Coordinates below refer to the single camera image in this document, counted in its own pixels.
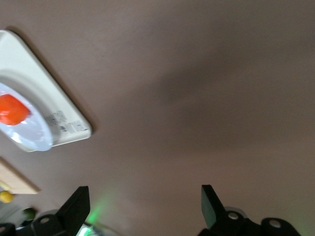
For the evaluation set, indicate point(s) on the yellow lemon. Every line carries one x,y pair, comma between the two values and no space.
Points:
5,197

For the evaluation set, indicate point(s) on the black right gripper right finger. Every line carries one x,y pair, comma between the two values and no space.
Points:
210,206

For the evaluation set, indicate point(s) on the wooden cutting board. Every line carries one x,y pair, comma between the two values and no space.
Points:
17,179

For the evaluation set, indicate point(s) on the cream bear print tray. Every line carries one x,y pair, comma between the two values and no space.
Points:
37,73

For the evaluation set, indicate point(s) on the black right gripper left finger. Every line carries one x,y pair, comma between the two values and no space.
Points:
73,209

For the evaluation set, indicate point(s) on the orange fruit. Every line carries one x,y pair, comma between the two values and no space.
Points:
12,109

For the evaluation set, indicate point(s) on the white round plate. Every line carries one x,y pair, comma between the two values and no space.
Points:
29,137

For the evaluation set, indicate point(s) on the green avocado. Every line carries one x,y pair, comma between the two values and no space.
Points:
29,213

